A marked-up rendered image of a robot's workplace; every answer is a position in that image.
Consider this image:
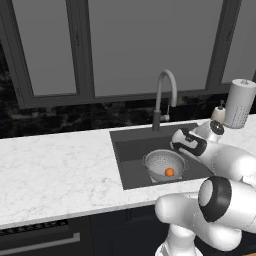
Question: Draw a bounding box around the white soap dispenser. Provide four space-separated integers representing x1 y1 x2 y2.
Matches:
210 99 228 123

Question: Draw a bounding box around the silver dishwasher handle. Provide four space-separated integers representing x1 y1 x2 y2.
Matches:
0 232 82 256

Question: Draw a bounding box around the dark grey window frame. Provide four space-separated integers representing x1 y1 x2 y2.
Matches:
0 0 256 110

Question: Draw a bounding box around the grey arched sink faucet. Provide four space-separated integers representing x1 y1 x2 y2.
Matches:
151 68 179 132

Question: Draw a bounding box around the silver perforated colander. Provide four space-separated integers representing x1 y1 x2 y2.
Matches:
142 148 190 183

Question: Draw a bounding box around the orange tangerine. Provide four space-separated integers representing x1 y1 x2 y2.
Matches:
164 167 176 178

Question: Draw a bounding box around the dark grey sink basin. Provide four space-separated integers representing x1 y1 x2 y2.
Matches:
109 122 215 191

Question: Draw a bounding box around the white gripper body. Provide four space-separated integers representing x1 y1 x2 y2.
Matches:
170 127 189 153

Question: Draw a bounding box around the black dishwasher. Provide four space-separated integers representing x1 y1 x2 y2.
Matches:
0 217 93 256

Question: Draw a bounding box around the white paper towel roll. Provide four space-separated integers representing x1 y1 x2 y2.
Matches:
223 78 256 130

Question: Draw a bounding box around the dark cupboard door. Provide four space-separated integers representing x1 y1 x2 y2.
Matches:
91 203 172 256

